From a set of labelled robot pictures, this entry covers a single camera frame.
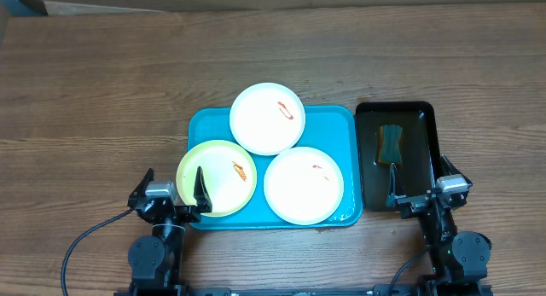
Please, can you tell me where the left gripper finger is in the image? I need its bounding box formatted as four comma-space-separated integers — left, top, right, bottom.
194, 166, 212, 213
129, 168, 154, 199

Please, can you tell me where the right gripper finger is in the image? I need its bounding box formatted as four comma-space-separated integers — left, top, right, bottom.
386, 163, 404, 207
440, 154, 468, 181

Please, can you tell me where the green and yellow sponge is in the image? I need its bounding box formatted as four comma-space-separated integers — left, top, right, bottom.
375, 125, 403, 165

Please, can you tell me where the white plate with small stains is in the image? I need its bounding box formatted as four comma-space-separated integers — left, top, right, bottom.
264, 147, 344, 226

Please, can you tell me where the white plate with ketchup streak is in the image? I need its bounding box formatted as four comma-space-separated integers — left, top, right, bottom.
229, 83, 305, 156

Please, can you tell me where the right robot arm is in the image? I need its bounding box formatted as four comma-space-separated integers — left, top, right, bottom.
386, 155, 492, 295

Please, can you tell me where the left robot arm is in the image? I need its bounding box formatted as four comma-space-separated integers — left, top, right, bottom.
128, 167, 212, 296

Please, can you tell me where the black water tray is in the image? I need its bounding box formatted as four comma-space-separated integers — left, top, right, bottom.
354, 101, 440, 212

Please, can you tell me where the turquoise plastic tray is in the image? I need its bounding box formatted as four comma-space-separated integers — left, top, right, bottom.
188, 105, 364, 230

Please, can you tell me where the yellow-green plate with ketchup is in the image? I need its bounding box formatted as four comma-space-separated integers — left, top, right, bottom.
176, 140, 258, 217

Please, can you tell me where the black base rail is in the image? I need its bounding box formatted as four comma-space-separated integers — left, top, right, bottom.
113, 284, 494, 296

